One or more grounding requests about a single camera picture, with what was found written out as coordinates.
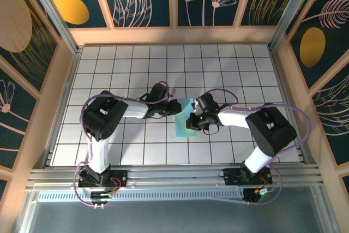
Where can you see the light blue cloth shirt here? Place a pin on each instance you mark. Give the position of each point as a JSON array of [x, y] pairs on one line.
[[181, 129]]

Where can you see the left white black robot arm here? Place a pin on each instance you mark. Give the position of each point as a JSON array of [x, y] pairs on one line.
[[105, 115]]

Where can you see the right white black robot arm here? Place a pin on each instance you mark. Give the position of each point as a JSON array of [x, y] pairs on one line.
[[270, 129]]

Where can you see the grey metal sheet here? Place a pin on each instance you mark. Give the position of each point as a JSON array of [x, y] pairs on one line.
[[174, 216]]

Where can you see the wide aluminium extrusion beam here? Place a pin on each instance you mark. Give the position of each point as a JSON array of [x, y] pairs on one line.
[[174, 178]]

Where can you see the black connector module green light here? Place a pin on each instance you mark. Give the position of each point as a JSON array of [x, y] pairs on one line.
[[101, 196]]

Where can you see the black base plate of right arm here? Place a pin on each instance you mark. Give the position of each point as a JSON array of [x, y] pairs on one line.
[[231, 178]]

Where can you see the black base plate of left arm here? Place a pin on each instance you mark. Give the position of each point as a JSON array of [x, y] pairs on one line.
[[122, 174]]

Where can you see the aluminium side rail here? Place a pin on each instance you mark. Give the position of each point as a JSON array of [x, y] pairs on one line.
[[70, 80], [282, 80]]

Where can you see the black round mount circuit board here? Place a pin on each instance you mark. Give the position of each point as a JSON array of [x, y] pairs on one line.
[[252, 196]]

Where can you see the aluminium upright post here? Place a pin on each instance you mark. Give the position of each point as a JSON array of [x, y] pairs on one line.
[[53, 12], [289, 12]]

